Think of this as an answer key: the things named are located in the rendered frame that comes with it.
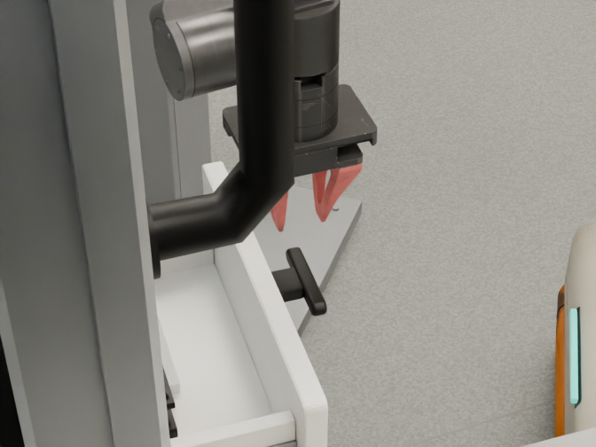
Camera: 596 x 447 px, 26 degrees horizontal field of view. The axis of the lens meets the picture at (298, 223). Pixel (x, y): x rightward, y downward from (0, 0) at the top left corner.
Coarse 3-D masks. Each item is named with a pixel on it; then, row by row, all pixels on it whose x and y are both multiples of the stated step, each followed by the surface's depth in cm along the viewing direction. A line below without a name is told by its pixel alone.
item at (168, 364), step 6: (162, 336) 106; (162, 342) 105; (162, 348) 105; (168, 348) 105; (162, 354) 104; (168, 354) 104; (162, 360) 104; (168, 360) 104; (168, 366) 103; (174, 366) 103; (168, 372) 103; (174, 372) 103; (168, 378) 102; (174, 378) 102; (174, 384) 102; (174, 390) 102
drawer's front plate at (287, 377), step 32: (224, 256) 108; (256, 256) 101; (224, 288) 112; (256, 288) 98; (256, 320) 100; (288, 320) 96; (256, 352) 103; (288, 352) 93; (288, 384) 93; (320, 416) 90
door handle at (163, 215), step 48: (240, 0) 32; (288, 0) 32; (240, 48) 33; (288, 48) 33; (240, 96) 34; (288, 96) 34; (240, 144) 36; (288, 144) 35; (240, 192) 36; (192, 240) 36; (240, 240) 37
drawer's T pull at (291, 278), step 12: (288, 252) 104; (300, 252) 104; (300, 264) 103; (276, 276) 102; (288, 276) 102; (300, 276) 102; (312, 276) 102; (288, 288) 101; (300, 288) 101; (312, 288) 101; (288, 300) 101; (312, 300) 100; (324, 300) 100; (312, 312) 100; (324, 312) 100
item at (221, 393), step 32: (192, 256) 113; (160, 288) 112; (192, 288) 112; (160, 320) 109; (192, 320) 109; (224, 320) 109; (192, 352) 106; (224, 352) 106; (192, 384) 103; (224, 384) 103; (256, 384) 103; (192, 416) 101; (224, 416) 101; (256, 416) 101; (288, 416) 93
